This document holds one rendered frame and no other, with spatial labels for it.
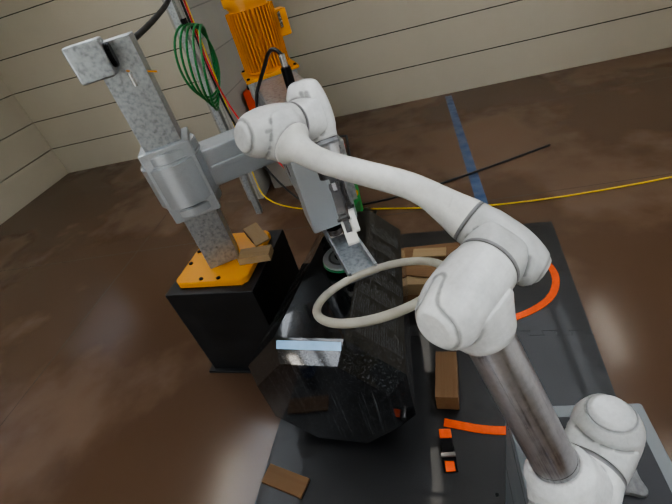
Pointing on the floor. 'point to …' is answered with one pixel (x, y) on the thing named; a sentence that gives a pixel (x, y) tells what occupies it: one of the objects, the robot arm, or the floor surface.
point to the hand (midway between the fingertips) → (353, 233)
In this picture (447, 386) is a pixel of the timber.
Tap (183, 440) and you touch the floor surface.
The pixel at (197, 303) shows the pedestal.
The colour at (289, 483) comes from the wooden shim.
